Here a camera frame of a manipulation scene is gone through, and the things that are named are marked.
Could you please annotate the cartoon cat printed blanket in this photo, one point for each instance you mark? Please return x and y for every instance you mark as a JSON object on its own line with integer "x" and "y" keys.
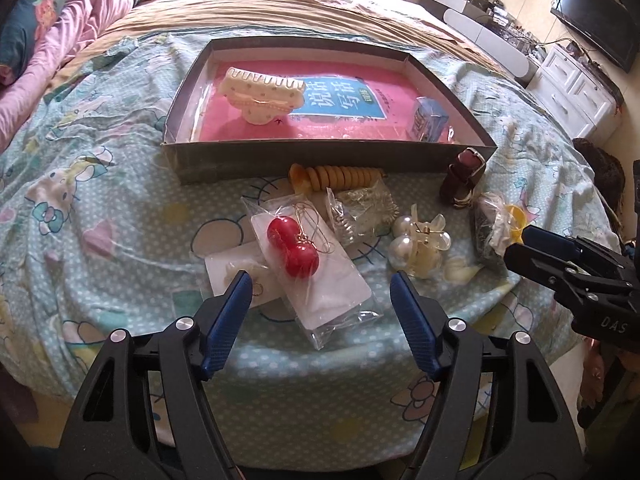
{"x": 100, "y": 185}

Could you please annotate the pink book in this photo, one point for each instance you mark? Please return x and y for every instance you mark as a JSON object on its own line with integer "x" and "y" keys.
{"x": 350, "y": 129}

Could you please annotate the person's yellow-green top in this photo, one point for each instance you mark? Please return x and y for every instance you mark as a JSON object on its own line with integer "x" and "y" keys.
{"x": 617, "y": 415}

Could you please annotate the black television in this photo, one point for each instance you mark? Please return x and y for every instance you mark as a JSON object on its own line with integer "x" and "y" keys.
{"x": 595, "y": 15}

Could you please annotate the person's right hand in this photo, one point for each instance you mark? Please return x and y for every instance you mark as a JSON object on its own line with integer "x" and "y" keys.
{"x": 597, "y": 375}

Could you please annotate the bagged yellow hair clip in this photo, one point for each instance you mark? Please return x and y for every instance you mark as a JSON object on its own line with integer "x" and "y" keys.
{"x": 487, "y": 230}

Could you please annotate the bagged white earring card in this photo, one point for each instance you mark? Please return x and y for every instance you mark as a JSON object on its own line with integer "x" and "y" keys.
{"x": 225, "y": 265}

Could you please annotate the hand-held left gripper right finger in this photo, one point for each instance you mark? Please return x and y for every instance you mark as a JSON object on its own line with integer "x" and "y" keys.
{"x": 415, "y": 330}

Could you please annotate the bagged red cherry earrings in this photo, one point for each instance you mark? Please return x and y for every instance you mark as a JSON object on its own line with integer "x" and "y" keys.
{"x": 292, "y": 250}

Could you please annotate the small blue carton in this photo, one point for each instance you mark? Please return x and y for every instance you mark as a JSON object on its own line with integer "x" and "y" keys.
{"x": 427, "y": 120}

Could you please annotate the cream claw hair clip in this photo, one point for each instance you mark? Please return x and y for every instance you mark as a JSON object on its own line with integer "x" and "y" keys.
{"x": 260, "y": 95}

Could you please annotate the white dresser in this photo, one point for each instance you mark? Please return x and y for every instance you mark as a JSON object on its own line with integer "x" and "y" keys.
{"x": 480, "y": 30}

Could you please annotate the dark brown fuzzy object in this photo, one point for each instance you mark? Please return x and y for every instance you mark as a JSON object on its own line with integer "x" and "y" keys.
{"x": 597, "y": 175}

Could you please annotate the pink quilt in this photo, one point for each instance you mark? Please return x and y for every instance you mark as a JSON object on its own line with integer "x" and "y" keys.
{"x": 60, "y": 45}

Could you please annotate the blue floral pillow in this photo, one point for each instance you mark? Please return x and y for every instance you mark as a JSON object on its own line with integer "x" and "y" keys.
{"x": 25, "y": 35}

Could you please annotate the tan bedsheet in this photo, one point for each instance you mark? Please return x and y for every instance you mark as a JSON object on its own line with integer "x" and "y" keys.
{"x": 300, "y": 10}

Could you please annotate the cosmetics on dresser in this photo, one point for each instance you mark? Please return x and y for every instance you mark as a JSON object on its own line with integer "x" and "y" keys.
{"x": 515, "y": 25}

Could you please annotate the white drawer cabinet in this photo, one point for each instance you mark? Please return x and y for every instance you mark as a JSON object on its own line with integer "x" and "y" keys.
{"x": 565, "y": 80}

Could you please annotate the pearl bow hair clip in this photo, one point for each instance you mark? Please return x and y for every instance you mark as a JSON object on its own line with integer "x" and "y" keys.
{"x": 415, "y": 250}

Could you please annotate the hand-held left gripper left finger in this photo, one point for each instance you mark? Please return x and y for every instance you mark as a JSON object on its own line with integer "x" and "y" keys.
{"x": 227, "y": 325}

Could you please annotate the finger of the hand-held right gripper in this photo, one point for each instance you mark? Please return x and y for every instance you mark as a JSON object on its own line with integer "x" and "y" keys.
{"x": 530, "y": 260}
{"x": 550, "y": 242}

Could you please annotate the dark grey cardboard box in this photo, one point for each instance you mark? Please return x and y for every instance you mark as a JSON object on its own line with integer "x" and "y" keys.
{"x": 300, "y": 160}

